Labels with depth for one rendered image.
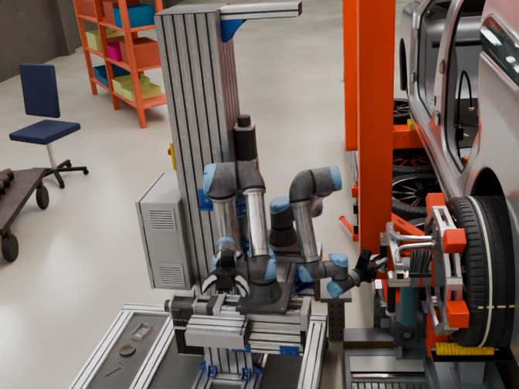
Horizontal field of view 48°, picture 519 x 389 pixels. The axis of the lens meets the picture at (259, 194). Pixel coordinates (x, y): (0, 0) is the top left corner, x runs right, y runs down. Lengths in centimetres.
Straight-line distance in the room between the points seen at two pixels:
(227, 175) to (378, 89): 90
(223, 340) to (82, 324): 171
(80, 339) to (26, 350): 33
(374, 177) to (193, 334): 117
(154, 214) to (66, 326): 168
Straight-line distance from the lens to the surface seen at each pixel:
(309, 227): 257
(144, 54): 767
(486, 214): 258
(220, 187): 233
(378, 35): 277
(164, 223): 269
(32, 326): 429
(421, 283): 271
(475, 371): 308
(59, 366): 387
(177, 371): 327
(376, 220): 309
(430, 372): 330
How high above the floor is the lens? 233
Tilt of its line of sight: 25 degrees down
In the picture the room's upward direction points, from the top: 5 degrees counter-clockwise
